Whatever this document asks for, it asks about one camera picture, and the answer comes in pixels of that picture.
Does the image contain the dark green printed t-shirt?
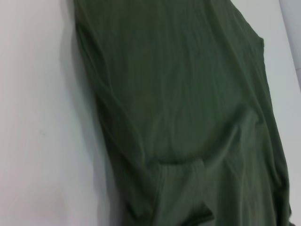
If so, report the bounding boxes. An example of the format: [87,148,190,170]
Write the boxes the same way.
[72,0,293,226]

